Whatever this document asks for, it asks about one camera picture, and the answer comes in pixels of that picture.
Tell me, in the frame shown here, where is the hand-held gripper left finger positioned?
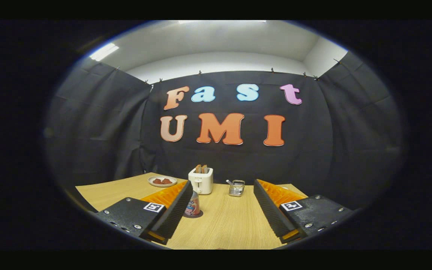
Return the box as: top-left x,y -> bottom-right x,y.
95,180 -> 194,245

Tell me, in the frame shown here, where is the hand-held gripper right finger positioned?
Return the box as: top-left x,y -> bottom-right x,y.
253,179 -> 355,244

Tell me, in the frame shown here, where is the silver juice bottle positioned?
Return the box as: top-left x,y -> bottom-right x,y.
184,190 -> 201,216

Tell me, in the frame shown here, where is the white plate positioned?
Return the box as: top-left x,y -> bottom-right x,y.
148,176 -> 177,188

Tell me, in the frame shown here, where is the white toaster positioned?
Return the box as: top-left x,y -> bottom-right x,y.
188,167 -> 214,195

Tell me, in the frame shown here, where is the wooden table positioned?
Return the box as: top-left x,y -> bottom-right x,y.
75,172 -> 308,250

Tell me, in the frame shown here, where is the rectangular ceiling light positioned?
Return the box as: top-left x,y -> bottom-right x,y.
90,43 -> 120,62

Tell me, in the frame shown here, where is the metal wire basket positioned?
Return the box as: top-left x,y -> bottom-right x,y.
228,180 -> 246,197

